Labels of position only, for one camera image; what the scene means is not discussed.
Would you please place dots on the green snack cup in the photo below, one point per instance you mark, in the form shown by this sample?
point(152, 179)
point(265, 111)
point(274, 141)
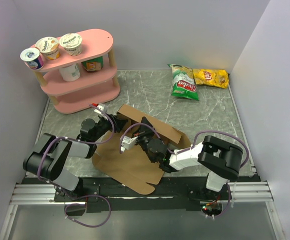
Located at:
point(93, 65)

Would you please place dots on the white Chobani yogurt cup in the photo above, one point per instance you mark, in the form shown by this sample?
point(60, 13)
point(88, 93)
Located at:
point(72, 43)

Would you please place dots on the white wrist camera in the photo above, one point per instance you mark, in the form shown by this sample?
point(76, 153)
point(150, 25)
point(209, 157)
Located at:
point(99, 108)
point(127, 143)

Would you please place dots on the green Chuba chips bag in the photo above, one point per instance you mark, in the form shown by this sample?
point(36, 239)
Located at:
point(183, 84)

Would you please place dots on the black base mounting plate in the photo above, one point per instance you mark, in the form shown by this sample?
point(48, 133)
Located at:
point(172, 193)

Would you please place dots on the pink three-tier shelf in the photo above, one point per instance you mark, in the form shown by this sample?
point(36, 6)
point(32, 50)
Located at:
point(92, 87)

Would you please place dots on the brown cardboard box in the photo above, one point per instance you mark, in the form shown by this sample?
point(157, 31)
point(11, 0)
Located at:
point(132, 168)

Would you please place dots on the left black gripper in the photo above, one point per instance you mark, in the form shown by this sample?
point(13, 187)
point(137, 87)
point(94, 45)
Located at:
point(118, 123)

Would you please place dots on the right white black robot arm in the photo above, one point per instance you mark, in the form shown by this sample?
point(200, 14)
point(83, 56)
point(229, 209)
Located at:
point(223, 159)

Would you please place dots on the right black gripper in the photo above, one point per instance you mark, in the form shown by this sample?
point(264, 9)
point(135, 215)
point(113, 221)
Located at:
point(143, 132)

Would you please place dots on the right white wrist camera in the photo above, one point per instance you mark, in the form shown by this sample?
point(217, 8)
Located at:
point(127, 143)

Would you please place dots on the orange Chobani yogurt cup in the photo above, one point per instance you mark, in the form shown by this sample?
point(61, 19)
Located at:
point(48, 47)

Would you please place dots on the white plastic cup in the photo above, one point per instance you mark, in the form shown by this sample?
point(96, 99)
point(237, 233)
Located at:
point(70, 73)

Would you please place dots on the blue white yogurt cup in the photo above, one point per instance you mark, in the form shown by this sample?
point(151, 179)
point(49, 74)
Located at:
point(32, 58)

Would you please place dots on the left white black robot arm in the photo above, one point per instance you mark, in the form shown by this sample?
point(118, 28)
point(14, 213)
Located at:
point(49, 154)

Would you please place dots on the yellow Lays chips bag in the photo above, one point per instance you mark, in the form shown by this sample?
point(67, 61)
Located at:
point(211, 77)

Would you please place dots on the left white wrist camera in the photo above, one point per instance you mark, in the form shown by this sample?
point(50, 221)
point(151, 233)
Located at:
point(99, 108)

